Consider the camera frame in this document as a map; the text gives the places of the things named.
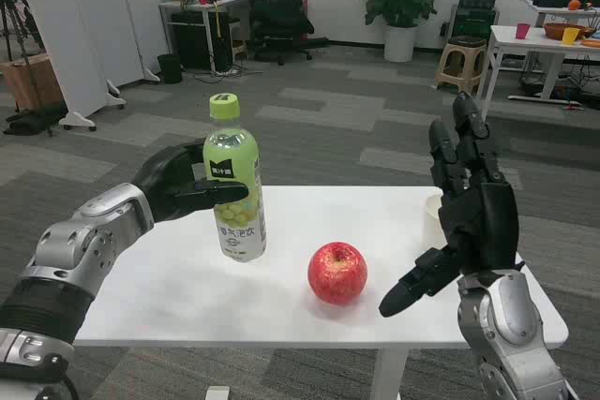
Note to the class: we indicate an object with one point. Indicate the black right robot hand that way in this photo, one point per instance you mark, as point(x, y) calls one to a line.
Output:
point(487, 226)

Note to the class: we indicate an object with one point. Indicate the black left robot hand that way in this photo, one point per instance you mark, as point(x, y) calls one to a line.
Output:
point(164, 184)

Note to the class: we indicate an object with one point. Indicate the green grape drink bottle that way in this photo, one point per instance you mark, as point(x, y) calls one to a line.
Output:
point(236, 226)

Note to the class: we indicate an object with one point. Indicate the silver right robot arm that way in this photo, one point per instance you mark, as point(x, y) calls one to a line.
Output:
point(511, 325)

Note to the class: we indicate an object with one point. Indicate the white paper cup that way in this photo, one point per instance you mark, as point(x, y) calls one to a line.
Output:
point(432, 208)

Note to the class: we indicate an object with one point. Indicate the black trash bin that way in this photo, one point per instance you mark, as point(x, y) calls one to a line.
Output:
point(169, 67)

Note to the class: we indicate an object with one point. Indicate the black computer tower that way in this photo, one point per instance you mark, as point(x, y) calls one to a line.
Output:
point(192, 39)

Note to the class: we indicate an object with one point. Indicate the red apple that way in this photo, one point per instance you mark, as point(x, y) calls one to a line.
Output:
point(337, 273)

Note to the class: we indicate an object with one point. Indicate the brown wooden box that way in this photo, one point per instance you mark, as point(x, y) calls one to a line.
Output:
point(28, 81)

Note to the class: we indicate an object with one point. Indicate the beige plastic stool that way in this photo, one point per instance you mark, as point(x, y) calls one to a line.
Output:
point(461, 58)

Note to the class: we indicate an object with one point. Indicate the white table leg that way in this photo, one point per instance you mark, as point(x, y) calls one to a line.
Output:
point(389, 372)

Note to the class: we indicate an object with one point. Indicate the white rolling partition panels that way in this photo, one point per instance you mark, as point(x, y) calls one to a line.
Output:
point(89, 20)

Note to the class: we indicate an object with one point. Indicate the white side table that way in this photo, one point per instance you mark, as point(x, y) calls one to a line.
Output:
point(525, 44)

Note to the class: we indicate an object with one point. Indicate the white computer desk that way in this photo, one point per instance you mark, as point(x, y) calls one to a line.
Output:
point(208, 1)

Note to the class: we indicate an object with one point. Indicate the pink plastic cup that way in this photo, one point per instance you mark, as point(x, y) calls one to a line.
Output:
point(522, 31)

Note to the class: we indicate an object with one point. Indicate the yellow plastic cup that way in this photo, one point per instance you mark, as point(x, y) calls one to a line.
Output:
point(571, 37)

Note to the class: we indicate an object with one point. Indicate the orange woven bowl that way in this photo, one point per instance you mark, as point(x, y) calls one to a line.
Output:
point(555, 30)

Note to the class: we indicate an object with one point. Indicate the black mesh office chair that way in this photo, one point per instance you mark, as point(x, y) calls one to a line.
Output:
point(283, 11)

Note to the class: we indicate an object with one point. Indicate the black green equipment stack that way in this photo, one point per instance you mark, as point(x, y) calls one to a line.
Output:
point(475, 11)

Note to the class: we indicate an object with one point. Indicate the white far table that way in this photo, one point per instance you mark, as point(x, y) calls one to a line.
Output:
point(553, 10)

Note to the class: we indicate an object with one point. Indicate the orange fruit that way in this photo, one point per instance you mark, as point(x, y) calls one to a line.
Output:
point(574, 4)

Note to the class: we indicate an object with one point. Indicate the black camera tripod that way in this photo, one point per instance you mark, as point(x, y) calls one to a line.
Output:
point(14, 11)

